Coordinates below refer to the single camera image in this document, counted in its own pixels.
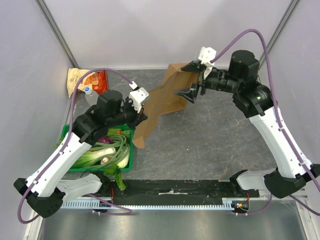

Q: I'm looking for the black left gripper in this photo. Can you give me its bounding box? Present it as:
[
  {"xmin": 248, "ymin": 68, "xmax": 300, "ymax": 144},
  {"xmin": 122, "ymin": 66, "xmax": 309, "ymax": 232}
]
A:
[{"xmin": 106, "ymin": 96, "xmax": 148, "ymax": 131}]

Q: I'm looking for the brown cardboard box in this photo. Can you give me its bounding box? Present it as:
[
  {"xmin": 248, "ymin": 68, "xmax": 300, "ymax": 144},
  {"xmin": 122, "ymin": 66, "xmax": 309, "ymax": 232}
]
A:
[{"xmin": 132, "ymin": 63, "xmax": 199, "ymax": 149}]

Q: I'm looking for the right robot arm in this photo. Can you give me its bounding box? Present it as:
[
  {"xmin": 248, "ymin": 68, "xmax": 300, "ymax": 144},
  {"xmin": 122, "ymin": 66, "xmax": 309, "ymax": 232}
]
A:
[{"xmin": 175, "ymin": 47, "xmax": 320, "ymax": 199}]

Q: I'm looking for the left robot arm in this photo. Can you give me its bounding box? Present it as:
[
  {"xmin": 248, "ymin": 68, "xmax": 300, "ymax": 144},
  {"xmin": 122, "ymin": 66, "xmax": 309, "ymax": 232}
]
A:
[{"xmin": 13, "ymin": 87, "xmax": 149, "ymax": 218}]

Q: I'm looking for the green long beans bundle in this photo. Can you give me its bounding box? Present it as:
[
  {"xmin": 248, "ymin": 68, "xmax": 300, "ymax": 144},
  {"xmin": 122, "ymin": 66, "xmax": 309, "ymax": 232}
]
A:
[{"xmin": 88, "ymin": 131, "xmax": 131, "ymax": 151}]

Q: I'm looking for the purple red onion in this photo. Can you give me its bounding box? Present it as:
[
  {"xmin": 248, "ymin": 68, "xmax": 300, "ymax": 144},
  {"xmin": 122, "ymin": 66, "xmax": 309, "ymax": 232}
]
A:
[{"xmin": 97, "ymin": 136, "xmax": 114, "ymax": 144}]

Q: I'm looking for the clear plastic water bottle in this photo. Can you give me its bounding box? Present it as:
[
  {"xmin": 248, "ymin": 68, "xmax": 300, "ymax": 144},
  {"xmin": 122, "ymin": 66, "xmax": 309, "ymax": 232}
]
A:
[{"xmin": 84, "ymin": 86, "xmax": 99, "ymax": 106}]

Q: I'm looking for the red chip bag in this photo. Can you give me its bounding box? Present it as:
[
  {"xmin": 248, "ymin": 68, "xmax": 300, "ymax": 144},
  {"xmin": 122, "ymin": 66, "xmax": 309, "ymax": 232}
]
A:
[{"xmin": 84, "ymin": 71, "xmax": 109, "ymax": 95}]

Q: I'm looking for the green plastic crate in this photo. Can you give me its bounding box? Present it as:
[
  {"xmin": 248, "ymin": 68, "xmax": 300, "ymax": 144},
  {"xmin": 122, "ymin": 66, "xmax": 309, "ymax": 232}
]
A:
[{"xmin": 68, "ymin": 125, "xmax": 134, "ymax": 172}]

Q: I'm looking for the green leafy lettuce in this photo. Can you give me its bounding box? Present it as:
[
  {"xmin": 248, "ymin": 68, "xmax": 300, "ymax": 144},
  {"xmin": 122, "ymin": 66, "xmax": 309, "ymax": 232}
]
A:
[{"xmin": 103, "ymin": 164, "xmax": 126, "ymax": 191}]

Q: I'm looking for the white green bok choy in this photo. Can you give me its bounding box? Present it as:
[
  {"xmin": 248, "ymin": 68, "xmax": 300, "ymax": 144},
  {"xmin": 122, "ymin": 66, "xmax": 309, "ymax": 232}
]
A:
[{"xmin": 71, "ymin": 147, "xmax": 130, "ymax": 169}]

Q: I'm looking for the beige chip bag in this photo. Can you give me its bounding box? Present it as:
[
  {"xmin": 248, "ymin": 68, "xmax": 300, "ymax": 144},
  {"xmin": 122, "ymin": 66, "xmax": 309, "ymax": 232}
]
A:
[{"xmin": 66, "ymin": 68, "xmax": 92, "ymax": 97}]

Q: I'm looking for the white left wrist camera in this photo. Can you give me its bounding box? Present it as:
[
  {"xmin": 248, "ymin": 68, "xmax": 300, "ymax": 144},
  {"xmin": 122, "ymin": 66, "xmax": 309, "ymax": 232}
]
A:
[{"xmin": 129, "ymin": 81, "xmax": 150, "ymax": 113}]

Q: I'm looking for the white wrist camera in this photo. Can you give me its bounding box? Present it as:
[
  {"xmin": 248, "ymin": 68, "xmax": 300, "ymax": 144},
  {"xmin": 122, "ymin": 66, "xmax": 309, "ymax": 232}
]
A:
[
  {"xmin": 198, "ymin": 46, "xmax": 217, "ymax": 80},
  {"xmin": 129, "ymin": 81, "xmax": 150, "ymax": 113}
]

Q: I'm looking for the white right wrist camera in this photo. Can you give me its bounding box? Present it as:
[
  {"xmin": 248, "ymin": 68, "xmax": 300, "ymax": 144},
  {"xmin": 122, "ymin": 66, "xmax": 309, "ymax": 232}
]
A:
[{"xmin": 198, "ymin": 46, "xmax": 217, "ymax": 80}]

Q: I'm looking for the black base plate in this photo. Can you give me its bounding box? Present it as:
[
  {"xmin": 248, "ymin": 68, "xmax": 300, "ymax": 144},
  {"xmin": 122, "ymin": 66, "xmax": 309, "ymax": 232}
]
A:
[{"xmin": 81, "ymin": 178, "xmax": 261, "ymax": 206}]

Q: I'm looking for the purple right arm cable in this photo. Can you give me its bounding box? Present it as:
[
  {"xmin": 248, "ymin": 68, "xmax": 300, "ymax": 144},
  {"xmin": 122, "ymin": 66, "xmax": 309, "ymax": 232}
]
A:
[{"xmin": 212, "ymin": 28, "xmax": 320, "ymax": 216}]

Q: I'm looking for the light blue cable duct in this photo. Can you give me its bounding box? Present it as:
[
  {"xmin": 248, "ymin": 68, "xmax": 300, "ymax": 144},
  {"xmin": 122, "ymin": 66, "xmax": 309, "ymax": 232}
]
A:
[{"xmin": 60, "ymin": 197, "xmax": 244, "ymax": 211}]

